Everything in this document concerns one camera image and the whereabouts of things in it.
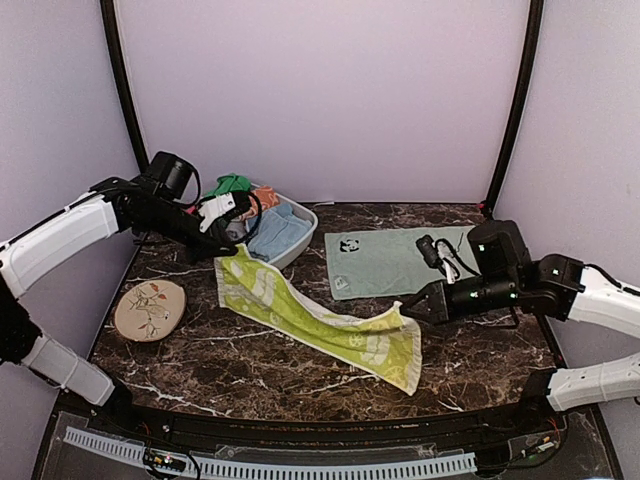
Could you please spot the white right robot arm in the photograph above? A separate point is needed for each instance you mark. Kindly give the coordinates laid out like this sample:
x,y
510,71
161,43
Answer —
x,y
556,286

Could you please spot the black right corner post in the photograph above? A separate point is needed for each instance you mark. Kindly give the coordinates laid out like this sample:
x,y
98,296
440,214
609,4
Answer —
x,y
521,89

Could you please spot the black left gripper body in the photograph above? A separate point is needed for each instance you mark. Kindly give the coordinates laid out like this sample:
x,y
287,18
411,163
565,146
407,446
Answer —
x,y
164,223

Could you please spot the grey plastic basin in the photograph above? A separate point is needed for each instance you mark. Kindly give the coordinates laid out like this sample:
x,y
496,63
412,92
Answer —
x,y
303,209

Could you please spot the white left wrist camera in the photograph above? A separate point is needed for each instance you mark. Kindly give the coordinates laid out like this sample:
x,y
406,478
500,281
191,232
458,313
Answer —
x,y
215,208

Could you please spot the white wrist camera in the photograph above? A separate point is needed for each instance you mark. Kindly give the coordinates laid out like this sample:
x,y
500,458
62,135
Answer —
x,y
215,208
436,260

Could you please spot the black front table rail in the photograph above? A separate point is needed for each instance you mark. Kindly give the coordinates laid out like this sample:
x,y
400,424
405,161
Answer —
x,y
355,411

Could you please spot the black left corner post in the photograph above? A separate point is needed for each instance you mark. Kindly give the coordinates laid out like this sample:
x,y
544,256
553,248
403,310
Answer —
x,y
122,84

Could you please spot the grey slotted cable duct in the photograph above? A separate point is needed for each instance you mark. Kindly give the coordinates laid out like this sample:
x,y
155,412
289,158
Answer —
x,y
252,463

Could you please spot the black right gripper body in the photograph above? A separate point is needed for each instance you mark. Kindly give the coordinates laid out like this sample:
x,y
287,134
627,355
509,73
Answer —
x,y
498,292

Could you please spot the green rolled towel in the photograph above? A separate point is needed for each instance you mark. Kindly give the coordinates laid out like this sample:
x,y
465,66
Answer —
x,y
229,183

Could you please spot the mint green panda towel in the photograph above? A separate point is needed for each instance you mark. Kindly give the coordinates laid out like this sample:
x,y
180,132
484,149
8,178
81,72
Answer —
x,y
386,263

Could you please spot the orange rolled towel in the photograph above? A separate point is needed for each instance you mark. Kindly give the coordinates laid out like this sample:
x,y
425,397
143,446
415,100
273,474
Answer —
x,y
262,198

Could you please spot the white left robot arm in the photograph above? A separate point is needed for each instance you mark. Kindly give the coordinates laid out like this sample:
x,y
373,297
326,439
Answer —
x,y
31,258

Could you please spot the round painted ceramic plate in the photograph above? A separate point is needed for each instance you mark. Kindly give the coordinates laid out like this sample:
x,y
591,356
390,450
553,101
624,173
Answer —
x,y
150,310

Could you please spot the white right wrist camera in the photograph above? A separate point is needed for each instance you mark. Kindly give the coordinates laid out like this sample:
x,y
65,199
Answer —
x,y
436,260

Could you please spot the black corner post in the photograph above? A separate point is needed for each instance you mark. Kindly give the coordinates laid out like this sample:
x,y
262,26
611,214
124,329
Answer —
x,y
521,89
122,84

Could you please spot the light blue rolled towel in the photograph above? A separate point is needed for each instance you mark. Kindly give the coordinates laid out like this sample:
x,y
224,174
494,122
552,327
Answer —
x,y
282,234

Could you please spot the yellow green patterned towel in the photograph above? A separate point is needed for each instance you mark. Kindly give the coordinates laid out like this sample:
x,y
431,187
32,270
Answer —
x,y
387,345

